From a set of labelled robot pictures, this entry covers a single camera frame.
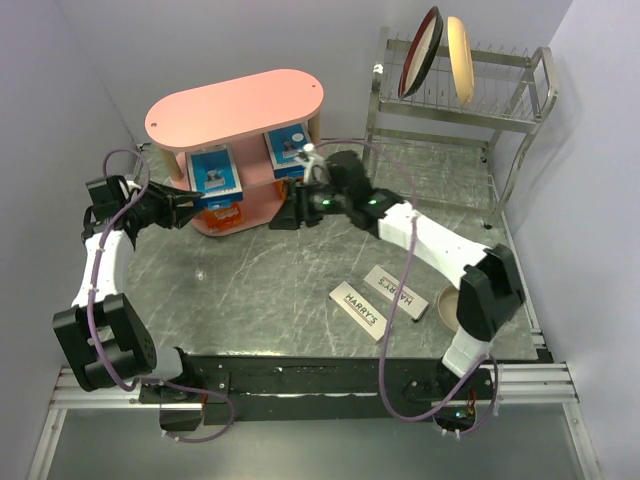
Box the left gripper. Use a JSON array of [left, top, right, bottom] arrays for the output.
[[123, 181, 203, 230]]

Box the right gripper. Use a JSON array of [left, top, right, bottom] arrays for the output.
[[268, 178, 350, 231]]

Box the orange Gillette box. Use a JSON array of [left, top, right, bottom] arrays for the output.
[[201, 202, 244, 233], [276, 179, 289, 203]]

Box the blue Harry's razor box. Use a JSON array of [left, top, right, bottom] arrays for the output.
[[264, 124, 310, 180]]

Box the pink three-tier shelf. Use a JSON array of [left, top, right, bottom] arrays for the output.
[[145, 69, 324, 237]]

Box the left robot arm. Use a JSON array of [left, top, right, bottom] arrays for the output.
[[52, 175, 202, 402]]

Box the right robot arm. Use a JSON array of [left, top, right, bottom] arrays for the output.
[[269, 144, 526, 398]]

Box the white Harry's box left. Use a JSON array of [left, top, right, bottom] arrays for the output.
[[329, 281, 387, 342]]

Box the white harry's box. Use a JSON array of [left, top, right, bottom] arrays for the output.
[[329, 281, 387, 342], [362, 264, 430, 322]]

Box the metal dish rack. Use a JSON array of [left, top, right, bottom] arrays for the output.
[[365, 27, 559, 229]]

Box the white Harry's box right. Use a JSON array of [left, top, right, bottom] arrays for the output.
[[362, 264, 430, 322]]

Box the beige bowl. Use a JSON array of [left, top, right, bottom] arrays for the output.
[[437, 285, 459, 333]]

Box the dark red plate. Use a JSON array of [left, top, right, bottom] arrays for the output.
[[398, 6, 444, 99]]

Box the cream yellow plate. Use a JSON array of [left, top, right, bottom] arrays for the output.
[[447, 16, 475, 108]]

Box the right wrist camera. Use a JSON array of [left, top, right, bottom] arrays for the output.
[[299, 143, 328, 184]]

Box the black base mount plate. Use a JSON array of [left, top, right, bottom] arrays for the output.
[[74, 353, 554, 432]]

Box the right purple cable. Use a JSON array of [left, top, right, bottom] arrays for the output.
[[314, 138, 501, 437]]

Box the aluminium rail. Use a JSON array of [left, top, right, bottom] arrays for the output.
[[48, 363, 580, 410]]

